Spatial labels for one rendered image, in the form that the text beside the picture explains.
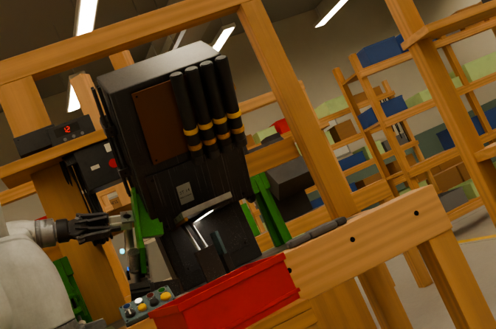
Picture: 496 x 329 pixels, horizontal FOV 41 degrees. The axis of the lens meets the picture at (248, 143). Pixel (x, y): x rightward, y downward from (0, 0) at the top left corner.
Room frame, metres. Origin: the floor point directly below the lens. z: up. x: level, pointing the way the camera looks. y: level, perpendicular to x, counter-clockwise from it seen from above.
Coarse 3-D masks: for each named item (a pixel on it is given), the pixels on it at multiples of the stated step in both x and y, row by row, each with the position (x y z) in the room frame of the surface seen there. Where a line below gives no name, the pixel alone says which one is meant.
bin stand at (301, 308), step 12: (300, 300) 1.64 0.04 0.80; (276, 312) 1.63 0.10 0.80; (288, 312) 1.60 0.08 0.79; (300, 312) 1.61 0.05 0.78; (312, 312) 1.62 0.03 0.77; (252, 324) 1.61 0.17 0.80; (264, 324) 1.59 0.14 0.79; (276, 324) 1.59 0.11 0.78; (288, 324) 1.60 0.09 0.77; (300, 324) 1.61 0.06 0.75; (312, 324) 1.62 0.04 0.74
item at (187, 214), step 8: (216, 200) 1.96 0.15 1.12; (224, 200) 1.96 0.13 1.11; (192, 208) 1.93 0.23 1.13; (200, 208) 1.94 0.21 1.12; (208, 208) 1.97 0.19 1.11; (216, 208) 1.98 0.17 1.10; (176, 216) 2.03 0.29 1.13; (184, 216) 1.92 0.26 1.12; (192, 216) 2.06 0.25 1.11; (200, 216) 2.07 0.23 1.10; (176, 224) 2.10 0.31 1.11
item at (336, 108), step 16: (384, 80) 10.57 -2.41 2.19; (384, 96) 10.48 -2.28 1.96; (320, 112) 10.43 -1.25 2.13; (336, 112) 10.21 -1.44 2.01; (272, 128) 9.86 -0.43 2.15; (288, 128) 9.96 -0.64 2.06; (336, 128) 10.25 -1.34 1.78; (352, 128) 10.32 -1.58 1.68; (256, 144) 9.94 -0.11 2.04; (336, 144) 10.12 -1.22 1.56; (384, 144) 10.45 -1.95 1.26; (400, 144) 10.53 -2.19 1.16; (416, 144) 10.53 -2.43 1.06; (352, 160) 10.22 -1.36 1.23; (368, 160) 10.26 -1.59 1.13; (400, 176) 10.40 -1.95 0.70; (432, 176) 10.58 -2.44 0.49; (400, 192) 10.41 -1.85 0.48
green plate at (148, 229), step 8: (136, 200) 2.07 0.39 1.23; (136, 208) 2.06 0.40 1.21; (144, 208) 2.08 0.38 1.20; (136, 216) 2.06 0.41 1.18; (144, 216) 2.08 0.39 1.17; (136, 224) 2.07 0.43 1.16; (144, 224) 2.08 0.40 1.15; (152, 224) 2.08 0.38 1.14; (160, 224) 2.09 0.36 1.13; (136, 232) 2.12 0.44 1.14; (144, 232) 2.07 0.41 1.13; (152, 232) 2.08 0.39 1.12; (160, 232) 2.09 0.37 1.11; (136, 240) 2.16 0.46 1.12
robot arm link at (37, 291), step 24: (0, 240) 1.35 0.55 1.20; (24, 240) 1.37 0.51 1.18; (0, 264) 1.32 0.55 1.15; (24, 264) 1.34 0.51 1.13; (48, 264) 1.38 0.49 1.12; (0, 288) 1.32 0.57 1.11; (24, 288) 1.33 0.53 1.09; (48, 288) 1.36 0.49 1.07; (0, 312) 1.31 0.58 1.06; (24, 312) 1.32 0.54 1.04; (48, 312) 1.34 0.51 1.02; (72, 312) 1.41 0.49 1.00
